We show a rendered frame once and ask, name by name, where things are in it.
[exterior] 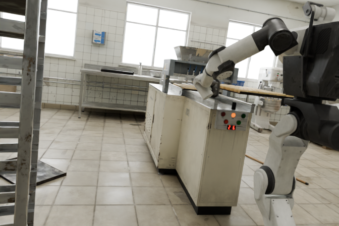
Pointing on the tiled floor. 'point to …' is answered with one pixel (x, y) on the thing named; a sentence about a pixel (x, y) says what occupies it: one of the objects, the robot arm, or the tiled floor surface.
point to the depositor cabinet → (163, 127)
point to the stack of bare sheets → (47, 172)
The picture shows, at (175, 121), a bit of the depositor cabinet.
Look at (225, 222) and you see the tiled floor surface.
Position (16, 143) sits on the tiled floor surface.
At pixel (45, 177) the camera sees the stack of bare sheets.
